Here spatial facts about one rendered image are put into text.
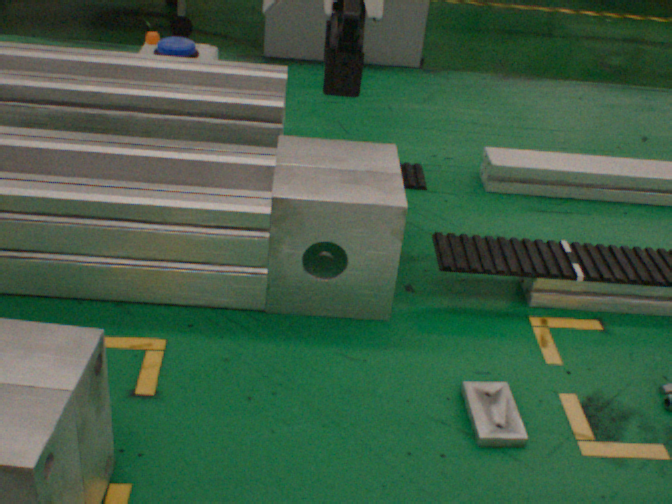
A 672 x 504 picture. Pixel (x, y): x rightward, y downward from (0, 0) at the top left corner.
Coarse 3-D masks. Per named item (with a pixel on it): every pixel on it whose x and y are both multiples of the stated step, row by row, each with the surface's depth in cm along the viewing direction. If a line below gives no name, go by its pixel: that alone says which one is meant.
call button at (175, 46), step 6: (162, 42) 82; (168, 42) 82; (174, 42) 82; (180, 42) 82; (186, 42) 83; (192, 42) 83; (162, 48) 81; (168, 48) 81; (174, 48) 81; (180, 48) 81; (186, 48) 82; (192, 48) 82; (168, 54) 82; (174, 54) 81; (180, 54) 82; (186, 54) 82
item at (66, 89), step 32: (0, 64) 73; (32, 64) 73; (64, 64) 73; (96, 64) 73; (128, 64) 73; (160, 64) 73; (192, 64) 74; (224, 64) 75; (256, 64) 76; (0, 96) 67; (32, 96) 67; (64, 96) 67; (96, 96) 67; (128, 96) 67; (160, 96) 67; (192, 96) 67; (224, 96) 68; (256, 96) 68; (32, 128) 69; (64, 128) 69; (96, 128) 69; (128, 128) 69; (160, 128) 69; (192, 128) 69; (224, 128) 69; (256, 128) 69
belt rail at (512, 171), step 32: (512, 160) 76; (544, 160) 76; (576, 160) 77; (608, 160) 78; (640, 160) 79; (512, 192) 76; (544, 192) 76; (576, 192) 76; (608, 192) 76; (640, 192) 76
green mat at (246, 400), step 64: (320, 64) 103; (320, 128) 85; (384, 128) 87; (448, 128) 89; (512, 128) 91; (576, 128) 93; (640, 128) 95; (448, 192) 75; (64, 320) 53; (128, 320) 54; (192, 320) 55; (256, 320) 55; (320, 320) 56; (384, 320) 57; (448, 320) 58; (512, 320) 58; (640, 320) 60; (128, 384) 49; (192, 384) 49; (256, 384) 50; (320, 384) 50; (384, 384) 51; (448, 384) 52; (512, 384) 52; (576, 384) 53; (640, 384) 53; (128, 448) 44; (192, 448) 45; (256, 448) 45; (320, 448) 46; (384, 448) 46; (448, 448) 47; (512, 448) 47; (576, 448) 48
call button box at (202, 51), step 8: (144, 48) 84; (152, 48) 84; (200, 48) 86; (208, 48) 86; (216, 48) 87; (176, 56) 82; (184, 56) 82; (192, 56) 82; (200, 56) 83; (208, 56) 84; (216, 56) 86
